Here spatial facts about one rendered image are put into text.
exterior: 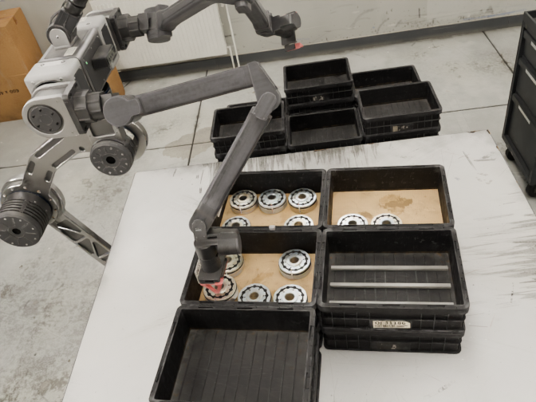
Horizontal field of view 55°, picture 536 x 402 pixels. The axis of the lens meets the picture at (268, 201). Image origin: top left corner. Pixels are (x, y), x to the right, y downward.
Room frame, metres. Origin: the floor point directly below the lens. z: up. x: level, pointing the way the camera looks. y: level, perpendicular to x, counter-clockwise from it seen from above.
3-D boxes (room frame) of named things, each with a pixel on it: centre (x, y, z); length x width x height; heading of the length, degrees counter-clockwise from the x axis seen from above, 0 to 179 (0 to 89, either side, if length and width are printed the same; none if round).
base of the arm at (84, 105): (1.24, 0.41, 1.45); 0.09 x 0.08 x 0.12; 172
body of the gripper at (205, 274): (1.01, 0.20, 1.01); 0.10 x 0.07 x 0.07; 165
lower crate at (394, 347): (0.94, -0.30, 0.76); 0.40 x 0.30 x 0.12; 74
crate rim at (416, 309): (0.94, -0.30, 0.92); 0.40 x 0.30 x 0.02; 74
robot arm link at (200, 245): (1.01, 0.19, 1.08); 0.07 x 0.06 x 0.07; 81
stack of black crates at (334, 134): (2.34, -0.38, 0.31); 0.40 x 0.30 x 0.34; 82
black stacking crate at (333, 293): (0.94, -0.30, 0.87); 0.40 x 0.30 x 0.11; 74
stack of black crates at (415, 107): (2.28, -0.78, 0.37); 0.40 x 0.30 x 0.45; 82
